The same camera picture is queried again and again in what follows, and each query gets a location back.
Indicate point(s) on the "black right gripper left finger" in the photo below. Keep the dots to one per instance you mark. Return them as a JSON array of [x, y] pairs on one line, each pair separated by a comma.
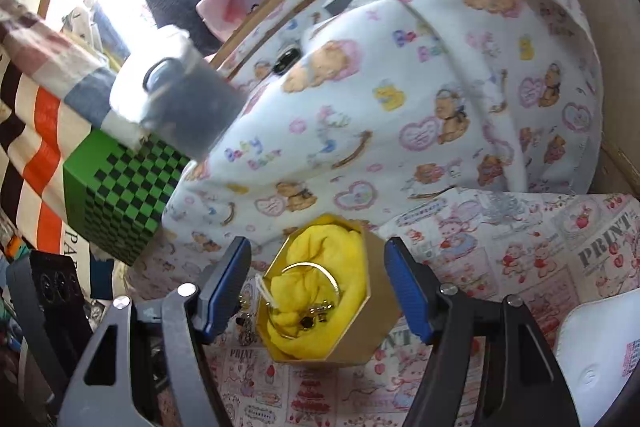
[[113, 382]]

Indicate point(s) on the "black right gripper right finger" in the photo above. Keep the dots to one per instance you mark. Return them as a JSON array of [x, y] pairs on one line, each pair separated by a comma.
[[522, 383]]

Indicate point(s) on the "small silver charm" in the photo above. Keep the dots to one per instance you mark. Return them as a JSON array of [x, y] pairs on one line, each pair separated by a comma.
[[244, 323]]

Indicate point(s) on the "silver chain jewelry pile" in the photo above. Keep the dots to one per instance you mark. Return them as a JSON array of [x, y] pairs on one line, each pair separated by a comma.
[[317, 313]]

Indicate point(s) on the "hexagonal cardboard jewelry box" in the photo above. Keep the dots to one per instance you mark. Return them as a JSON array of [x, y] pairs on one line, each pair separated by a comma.
[[377, 315]]

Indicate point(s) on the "white box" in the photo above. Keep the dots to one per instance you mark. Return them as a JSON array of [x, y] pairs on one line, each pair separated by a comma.
[[597, 349]]

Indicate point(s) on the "strawberry print table cloth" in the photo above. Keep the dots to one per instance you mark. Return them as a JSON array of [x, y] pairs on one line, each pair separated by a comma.
[[556, 252]]

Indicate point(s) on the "green black checkered box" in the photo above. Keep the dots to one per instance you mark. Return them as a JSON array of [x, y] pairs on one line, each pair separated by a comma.
[[115, 197]]

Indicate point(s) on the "yellow cloth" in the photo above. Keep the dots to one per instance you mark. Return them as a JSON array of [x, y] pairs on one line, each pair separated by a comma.
[[324, 262]]

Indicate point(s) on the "striped Paris curtain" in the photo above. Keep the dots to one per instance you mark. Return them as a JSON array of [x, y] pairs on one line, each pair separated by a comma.
[[54, 96]]

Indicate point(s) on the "translucent plastic bucket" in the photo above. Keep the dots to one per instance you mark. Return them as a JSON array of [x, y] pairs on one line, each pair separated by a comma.
[[169, 88]]

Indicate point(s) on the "baby bear print cloth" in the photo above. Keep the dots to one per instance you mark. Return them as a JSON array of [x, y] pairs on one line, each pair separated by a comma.
[[391, 102]]

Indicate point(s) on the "small black green lighter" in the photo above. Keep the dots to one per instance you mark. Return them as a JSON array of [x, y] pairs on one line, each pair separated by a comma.
[[286, 60]]

